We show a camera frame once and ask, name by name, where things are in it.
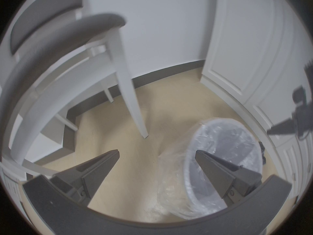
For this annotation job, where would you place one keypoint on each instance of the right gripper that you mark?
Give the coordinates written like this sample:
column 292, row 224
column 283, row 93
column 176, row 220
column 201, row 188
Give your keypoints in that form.
column 304, row 121

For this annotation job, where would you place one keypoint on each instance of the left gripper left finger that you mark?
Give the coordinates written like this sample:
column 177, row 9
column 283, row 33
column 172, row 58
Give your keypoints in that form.
column 93, row 175

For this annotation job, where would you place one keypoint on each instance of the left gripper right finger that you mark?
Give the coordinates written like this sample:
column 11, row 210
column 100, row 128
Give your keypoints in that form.
column 225, row 177

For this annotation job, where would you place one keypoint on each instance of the clear plastic bag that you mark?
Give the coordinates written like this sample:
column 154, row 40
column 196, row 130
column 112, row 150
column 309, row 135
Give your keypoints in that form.
column 171, row 180

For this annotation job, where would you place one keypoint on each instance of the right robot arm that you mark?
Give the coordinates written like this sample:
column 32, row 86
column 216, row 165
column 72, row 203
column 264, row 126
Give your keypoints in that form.
column 309, row 72

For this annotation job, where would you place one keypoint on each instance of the white trash bin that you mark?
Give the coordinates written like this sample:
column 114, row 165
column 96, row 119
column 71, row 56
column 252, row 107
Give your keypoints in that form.
column 225, row 141

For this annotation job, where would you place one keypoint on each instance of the white chair with grey padding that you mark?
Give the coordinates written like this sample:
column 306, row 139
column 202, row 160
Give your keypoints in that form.
column 122, row 70

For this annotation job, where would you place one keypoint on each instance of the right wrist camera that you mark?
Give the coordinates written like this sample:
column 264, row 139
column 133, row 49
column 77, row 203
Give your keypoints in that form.
column 298, row 95

